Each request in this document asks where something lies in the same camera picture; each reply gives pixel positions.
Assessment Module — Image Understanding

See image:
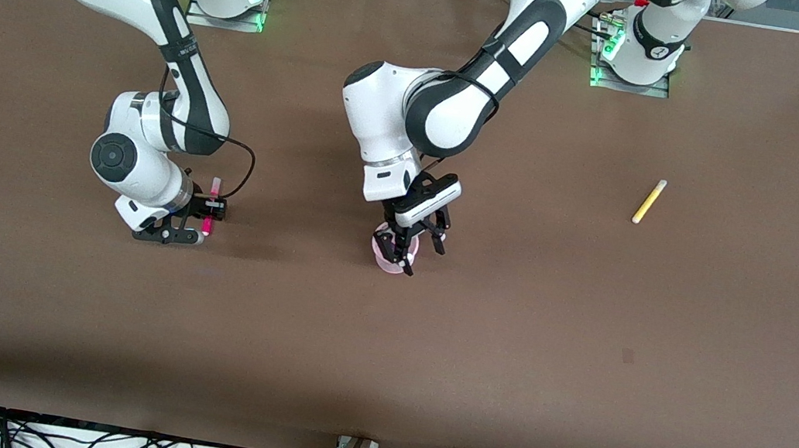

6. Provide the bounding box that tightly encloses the pink highlighter pen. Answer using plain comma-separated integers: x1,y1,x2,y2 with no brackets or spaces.
200,176,223,238

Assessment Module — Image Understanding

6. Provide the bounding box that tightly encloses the pink cup pen holder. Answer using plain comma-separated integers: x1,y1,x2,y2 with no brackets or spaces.
367,221,422,279

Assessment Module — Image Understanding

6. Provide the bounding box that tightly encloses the yellow highlighter pen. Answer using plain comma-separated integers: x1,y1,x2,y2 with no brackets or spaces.
631,176,668,229

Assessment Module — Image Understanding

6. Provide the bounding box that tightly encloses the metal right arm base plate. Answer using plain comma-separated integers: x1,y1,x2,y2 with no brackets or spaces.
183,0,269,36

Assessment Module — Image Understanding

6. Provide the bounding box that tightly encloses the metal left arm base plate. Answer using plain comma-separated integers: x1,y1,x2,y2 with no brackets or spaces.
588,56,674,100

